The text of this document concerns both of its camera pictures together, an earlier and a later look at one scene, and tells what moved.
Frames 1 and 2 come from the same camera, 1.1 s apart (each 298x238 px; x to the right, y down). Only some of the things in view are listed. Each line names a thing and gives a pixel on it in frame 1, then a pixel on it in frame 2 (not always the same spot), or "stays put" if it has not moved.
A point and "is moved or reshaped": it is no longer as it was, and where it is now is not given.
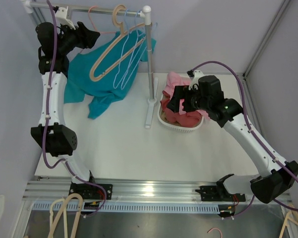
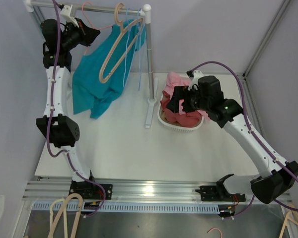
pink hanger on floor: (215, 228) stays put
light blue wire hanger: (114, 86) -> (128, 16)
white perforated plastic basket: (174, 127) stays put
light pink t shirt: (175, 79) stays put
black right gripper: (182, 92) stays put
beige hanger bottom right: (287, 219) stays put
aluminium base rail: (54, 190) stays put
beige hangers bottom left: (64, 215) stays put
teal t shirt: (103, 74) is moved or reshaped
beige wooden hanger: (115, 63) is moved or reshaped
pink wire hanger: (97, 31) -> (98, 29)
